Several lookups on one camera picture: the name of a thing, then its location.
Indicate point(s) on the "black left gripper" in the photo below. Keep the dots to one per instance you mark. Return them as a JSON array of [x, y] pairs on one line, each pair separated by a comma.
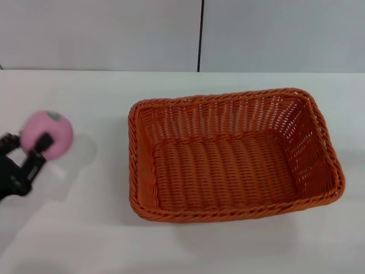
[[11, 177]]

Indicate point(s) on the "pink plush peach toy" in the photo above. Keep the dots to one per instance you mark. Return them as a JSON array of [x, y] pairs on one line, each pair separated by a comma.
[[48, 129]]

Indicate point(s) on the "orange woven plastic basket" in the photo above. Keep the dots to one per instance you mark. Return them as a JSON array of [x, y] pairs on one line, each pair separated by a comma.
[[233, 160]]

